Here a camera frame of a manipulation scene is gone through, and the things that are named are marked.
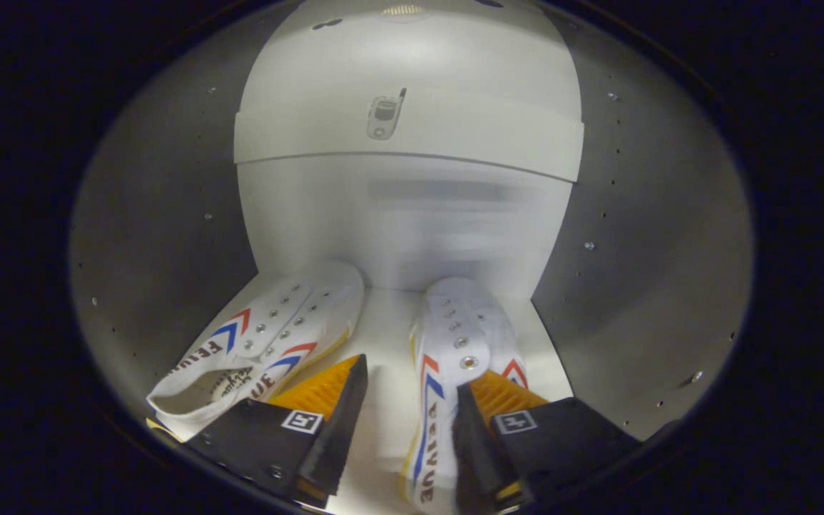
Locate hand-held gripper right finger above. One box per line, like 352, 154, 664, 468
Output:
451, 370, 642, 515

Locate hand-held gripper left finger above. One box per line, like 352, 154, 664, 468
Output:
183, 353, 370, 510

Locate white canvas shoe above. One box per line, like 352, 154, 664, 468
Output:
399, 278, 529, 514
146, 261, 366, 443

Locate grey shoe cabinet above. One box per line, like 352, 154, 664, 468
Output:
67, 0, 755, 515

